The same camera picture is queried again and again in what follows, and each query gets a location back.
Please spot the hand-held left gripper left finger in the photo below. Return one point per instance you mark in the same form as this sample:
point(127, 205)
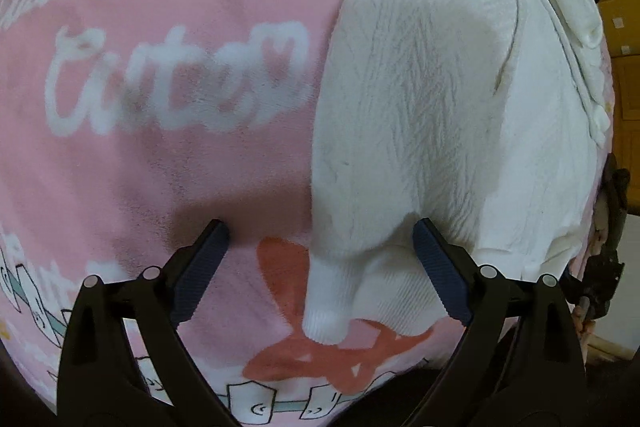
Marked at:
point(200, 272)

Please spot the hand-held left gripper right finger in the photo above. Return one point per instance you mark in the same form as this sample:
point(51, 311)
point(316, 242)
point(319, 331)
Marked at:
point(442, 272)

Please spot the white printed zip hoodie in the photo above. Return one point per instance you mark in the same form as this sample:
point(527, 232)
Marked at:
point(425, 107)

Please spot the pink printed blanket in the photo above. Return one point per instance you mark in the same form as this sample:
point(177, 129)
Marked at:
point(150, 107)

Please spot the wooden wardrobe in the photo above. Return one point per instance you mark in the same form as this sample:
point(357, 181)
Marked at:
point(625, 57)

